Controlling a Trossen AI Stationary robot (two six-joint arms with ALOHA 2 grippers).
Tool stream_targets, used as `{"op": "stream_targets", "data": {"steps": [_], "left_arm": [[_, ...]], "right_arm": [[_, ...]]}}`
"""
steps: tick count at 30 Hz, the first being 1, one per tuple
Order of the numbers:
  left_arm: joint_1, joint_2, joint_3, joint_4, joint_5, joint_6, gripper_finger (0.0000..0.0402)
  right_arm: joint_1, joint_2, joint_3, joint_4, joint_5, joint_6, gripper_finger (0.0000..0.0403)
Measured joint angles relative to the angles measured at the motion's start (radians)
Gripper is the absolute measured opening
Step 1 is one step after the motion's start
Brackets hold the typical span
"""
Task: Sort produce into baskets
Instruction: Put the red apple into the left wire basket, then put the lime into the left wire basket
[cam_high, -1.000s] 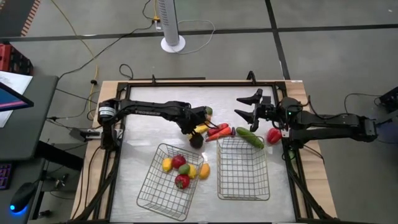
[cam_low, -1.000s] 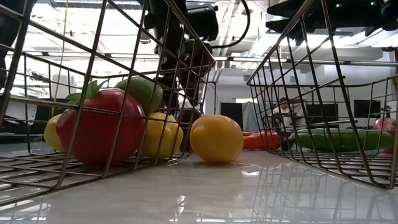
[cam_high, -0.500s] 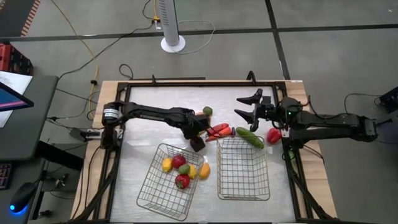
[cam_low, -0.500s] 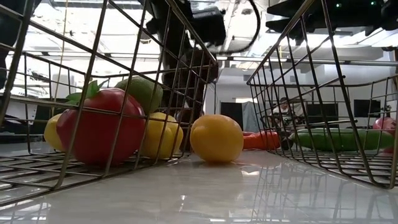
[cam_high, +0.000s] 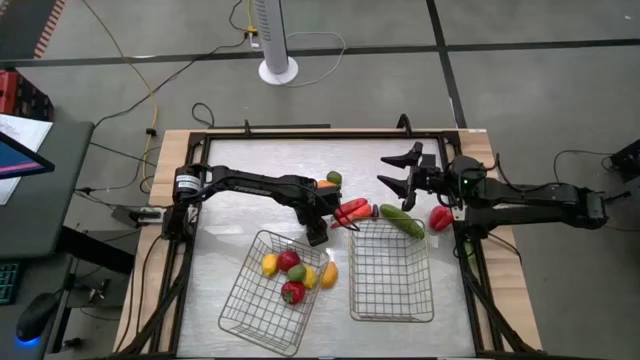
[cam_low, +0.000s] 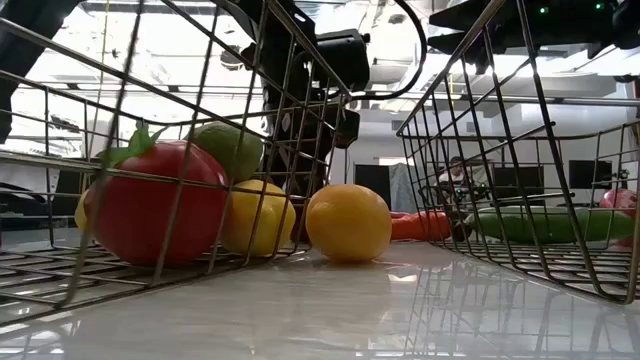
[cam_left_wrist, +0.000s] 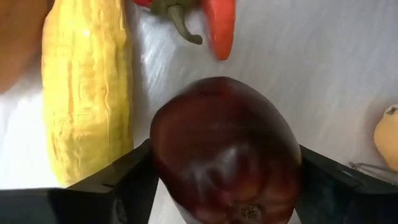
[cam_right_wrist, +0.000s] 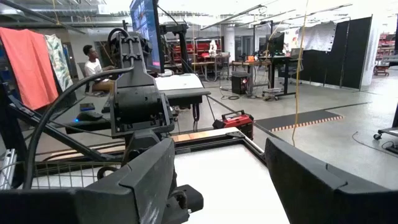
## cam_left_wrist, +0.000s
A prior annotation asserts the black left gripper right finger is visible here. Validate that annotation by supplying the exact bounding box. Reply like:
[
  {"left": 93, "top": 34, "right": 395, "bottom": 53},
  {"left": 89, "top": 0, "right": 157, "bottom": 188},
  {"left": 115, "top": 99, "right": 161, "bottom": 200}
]
[{"left": 294, "top": 144, "right": 398, "bottom": 224}]

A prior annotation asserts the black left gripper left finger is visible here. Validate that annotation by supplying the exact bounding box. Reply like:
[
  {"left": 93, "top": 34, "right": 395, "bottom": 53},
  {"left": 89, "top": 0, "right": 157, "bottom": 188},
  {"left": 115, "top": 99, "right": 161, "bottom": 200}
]
[{"left": 0, "top": 138, "right": 160, "bottom": 224}]

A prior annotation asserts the yellow lemon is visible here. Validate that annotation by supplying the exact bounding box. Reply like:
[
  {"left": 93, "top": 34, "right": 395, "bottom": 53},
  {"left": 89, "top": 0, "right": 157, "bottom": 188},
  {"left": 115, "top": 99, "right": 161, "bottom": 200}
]
[{"left": 373, "top": 104, "right": 398, "bottom": 174}]

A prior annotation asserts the yellow corn cob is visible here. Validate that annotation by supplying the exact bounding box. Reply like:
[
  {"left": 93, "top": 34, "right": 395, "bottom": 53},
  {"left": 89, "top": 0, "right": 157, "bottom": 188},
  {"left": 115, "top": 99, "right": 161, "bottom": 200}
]
[{"left": 40, "top": 0, "right": 135, "bottom": 187}]

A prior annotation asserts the dark red apple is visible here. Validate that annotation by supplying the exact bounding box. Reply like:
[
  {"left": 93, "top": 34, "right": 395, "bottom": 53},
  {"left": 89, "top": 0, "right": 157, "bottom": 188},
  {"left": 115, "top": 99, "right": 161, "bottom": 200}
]
[{"left": 149, "top": 76, "right": 303, "bottom": 224}]

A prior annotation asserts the orange fruit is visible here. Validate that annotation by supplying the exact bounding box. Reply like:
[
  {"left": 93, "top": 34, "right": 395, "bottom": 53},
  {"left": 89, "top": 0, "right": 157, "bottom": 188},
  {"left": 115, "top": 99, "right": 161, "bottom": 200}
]
[{"left": 0, "top": 0, "right": 55, "bottom": 94}]

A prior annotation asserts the red long pepper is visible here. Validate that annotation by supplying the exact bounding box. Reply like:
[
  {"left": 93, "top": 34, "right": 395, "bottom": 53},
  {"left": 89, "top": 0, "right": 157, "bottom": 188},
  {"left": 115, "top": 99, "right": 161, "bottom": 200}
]
[{"left": 132, "top": 0, "right": 203, "bottom": 45}]

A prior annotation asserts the orange carrot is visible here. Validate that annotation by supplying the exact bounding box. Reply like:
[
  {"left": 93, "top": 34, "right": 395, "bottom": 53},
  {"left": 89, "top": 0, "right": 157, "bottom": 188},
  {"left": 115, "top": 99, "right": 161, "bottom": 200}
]
[{"left": 201, "top": 0, "right": 237, "bottom": 62}]

